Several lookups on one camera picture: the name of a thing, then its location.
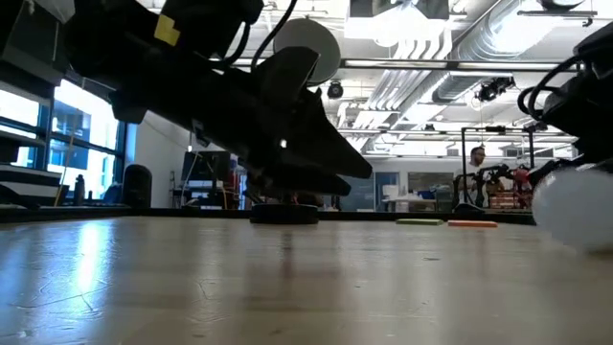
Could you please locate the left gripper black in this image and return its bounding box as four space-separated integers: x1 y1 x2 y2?
109 46 374 196

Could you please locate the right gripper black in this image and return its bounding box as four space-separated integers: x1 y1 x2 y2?
528 66 613 189

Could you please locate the white lightbulb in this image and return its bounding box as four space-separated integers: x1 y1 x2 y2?
531 161 613 255

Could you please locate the red equipment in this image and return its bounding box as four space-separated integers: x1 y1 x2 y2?
511 167 533 193

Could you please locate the person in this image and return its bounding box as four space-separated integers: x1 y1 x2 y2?
454 146 489 207

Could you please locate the black computer monitor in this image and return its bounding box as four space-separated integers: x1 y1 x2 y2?
181 150 232 183

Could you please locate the black track light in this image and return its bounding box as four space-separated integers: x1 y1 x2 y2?
476 76 517 103

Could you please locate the orange sticky note pad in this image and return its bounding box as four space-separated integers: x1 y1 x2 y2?
447 219 499 229

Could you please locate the green sticky note pad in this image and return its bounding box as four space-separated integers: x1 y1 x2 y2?
395 218 445 227

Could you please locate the long ceiling light strip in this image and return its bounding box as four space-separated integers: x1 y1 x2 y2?
342 57 579 73

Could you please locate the black rounded bin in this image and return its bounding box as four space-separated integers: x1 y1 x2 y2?
123 163 153 209

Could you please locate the yellow tape patch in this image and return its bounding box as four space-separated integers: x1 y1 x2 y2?
153 13 182 48

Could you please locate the large bright window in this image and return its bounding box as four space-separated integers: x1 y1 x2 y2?
0 79 125 200

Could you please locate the dark water bottle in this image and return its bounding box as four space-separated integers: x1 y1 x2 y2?
73 173 86 206

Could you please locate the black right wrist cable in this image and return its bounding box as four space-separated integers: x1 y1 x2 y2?
516 56 583 121

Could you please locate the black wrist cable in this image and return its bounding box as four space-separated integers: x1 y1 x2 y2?
210 0 299 71
516 56 583 121

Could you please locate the black metal rig frame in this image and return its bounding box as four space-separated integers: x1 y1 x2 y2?
460 125 537 208

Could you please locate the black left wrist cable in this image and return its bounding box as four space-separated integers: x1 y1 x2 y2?
210 0 299 71

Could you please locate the silver ceiling air duct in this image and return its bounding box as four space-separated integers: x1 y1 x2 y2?
433 0 542 104

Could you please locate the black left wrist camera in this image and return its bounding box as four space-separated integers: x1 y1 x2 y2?
160 0 265 61

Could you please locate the black aluminium table frame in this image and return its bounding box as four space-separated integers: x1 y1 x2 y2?
0 204 537 225

